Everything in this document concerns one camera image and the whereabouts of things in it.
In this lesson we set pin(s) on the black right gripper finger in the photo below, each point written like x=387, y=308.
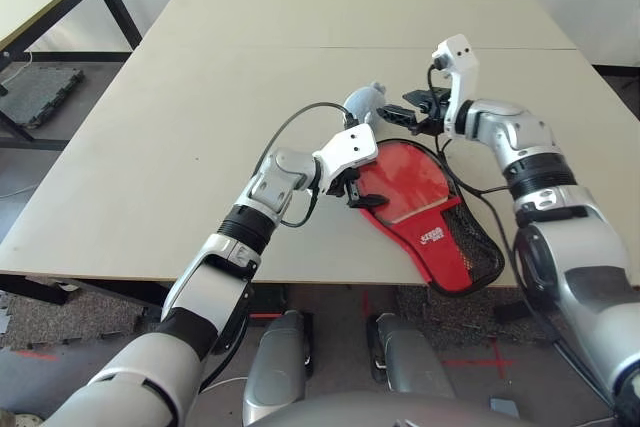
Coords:
x=417, y=97
x=397, y=116

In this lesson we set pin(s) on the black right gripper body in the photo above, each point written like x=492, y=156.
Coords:
x=432, y=114

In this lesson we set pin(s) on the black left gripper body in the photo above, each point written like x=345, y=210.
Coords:
x=342, y=184

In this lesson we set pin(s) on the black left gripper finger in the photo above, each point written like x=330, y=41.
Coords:
x=367, y=201

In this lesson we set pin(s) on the white grey plush toy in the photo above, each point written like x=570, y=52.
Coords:
x=360, y=102

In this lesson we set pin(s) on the red black paddle case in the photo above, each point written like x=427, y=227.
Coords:
x=435, y=257

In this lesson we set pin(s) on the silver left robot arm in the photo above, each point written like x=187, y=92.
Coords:
x=200, y=287

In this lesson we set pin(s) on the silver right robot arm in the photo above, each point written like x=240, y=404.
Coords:
x=575, y=272

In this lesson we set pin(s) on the speckled grey floor mat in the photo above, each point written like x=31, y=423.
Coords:
x=450, y=317
x=75, y=322

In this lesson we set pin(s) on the grey robot right leg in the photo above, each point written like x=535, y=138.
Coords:
x=410, y=362

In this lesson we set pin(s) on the grey robot leg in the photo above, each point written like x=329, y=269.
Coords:
x=410, y=362
x=275, y=372

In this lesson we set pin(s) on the black table foot bar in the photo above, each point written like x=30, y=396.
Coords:
x=75, y=287
x=512, y=313

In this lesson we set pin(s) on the grey robot left leg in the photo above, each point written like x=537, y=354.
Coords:
x=275, y=372

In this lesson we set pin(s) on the grey robot torso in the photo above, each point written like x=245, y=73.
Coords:
x=375, y=412

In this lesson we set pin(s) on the blue grey block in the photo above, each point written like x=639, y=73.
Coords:
x=505, y=407

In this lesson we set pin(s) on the dark foam mat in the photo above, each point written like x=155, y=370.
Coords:
x=40, y=94

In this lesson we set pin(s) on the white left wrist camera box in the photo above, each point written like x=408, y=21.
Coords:
x=350, y=147

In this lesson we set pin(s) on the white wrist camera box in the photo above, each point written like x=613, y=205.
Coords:
x=462, y=62
x=350, y=147

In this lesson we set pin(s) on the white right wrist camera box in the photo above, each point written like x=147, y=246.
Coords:
x=462, y=62

